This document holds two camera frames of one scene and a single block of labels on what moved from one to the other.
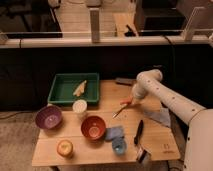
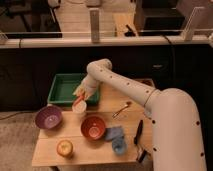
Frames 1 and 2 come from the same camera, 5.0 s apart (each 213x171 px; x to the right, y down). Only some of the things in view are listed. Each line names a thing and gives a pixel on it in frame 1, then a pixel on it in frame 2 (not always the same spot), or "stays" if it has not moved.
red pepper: x=127 y=100 -> x=80 y=98
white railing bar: x=39 y=43 stays
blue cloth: x=112 y=132 stays
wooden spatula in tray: x=80 y=90 stays
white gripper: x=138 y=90 -> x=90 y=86
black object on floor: x=130 y=33 stays
